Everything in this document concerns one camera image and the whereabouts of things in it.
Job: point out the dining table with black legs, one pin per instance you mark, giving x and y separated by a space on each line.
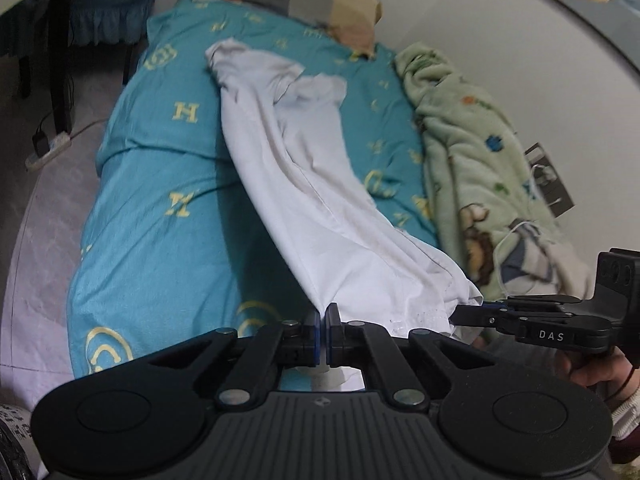
62 60

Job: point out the green fleece cartoon blanket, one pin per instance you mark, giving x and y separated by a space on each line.
465 135

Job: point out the person's right forearm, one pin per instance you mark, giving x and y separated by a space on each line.
630 415

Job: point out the white printed t-shirt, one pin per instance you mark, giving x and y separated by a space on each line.
310 185

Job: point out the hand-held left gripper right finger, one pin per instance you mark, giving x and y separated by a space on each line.
332 332

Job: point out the white printed sack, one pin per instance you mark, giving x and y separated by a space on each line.
15 415

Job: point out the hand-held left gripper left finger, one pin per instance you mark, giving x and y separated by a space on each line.
315 337

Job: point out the person's right hand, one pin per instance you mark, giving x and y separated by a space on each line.
600 372

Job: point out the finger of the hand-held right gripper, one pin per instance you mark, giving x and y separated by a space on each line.
475 316
495 302

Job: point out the black plug adapter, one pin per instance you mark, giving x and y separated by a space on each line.
40 141

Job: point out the white power strip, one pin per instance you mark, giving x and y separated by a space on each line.
52 152

